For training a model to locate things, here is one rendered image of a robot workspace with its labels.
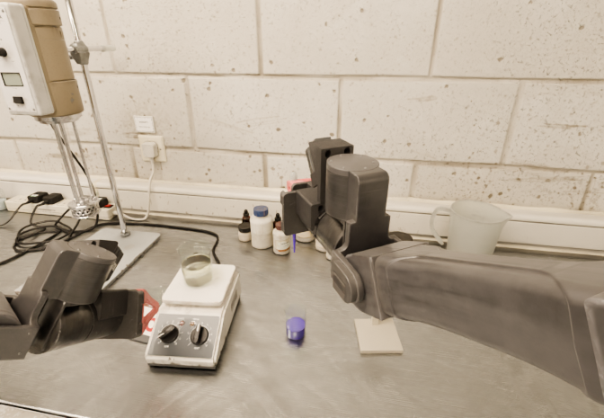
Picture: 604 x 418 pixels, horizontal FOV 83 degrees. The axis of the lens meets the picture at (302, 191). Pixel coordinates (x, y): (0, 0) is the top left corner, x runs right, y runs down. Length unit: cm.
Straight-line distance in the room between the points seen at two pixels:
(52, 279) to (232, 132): 70
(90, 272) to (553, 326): 44
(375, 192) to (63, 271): 36
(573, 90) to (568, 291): 91
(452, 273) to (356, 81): 76
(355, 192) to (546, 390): 54
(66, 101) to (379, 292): 76
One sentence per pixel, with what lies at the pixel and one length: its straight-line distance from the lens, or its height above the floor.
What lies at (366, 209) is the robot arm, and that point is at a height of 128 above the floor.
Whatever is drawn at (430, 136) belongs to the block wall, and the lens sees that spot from 100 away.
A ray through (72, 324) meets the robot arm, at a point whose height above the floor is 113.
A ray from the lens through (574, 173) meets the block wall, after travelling 116.
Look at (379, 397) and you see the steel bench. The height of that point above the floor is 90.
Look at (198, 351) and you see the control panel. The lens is 69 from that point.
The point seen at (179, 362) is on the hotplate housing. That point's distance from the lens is 71.
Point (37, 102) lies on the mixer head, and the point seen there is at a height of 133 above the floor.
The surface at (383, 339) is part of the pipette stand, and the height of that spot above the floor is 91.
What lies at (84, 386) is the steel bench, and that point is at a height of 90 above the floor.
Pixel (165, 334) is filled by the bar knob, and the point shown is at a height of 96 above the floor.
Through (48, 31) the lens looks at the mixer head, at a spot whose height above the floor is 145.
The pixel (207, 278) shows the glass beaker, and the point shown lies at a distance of 72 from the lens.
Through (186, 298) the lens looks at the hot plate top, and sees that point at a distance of 72.
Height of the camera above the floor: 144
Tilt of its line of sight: 24 degrees down
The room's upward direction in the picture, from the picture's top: straight up
